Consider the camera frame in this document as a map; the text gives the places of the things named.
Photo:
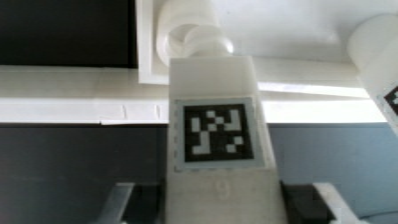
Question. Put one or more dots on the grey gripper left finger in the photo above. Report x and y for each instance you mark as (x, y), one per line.
(132, 204)

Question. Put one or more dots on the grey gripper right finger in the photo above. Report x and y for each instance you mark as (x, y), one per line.
(315, 205)

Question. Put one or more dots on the white table leg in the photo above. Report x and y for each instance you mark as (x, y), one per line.
(222, 181)
(372, 50)

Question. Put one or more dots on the white square table top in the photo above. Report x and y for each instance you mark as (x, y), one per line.
(292, 29)

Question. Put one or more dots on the white U-shaped obstacle fence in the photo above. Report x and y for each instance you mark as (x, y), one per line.
(96, 95)

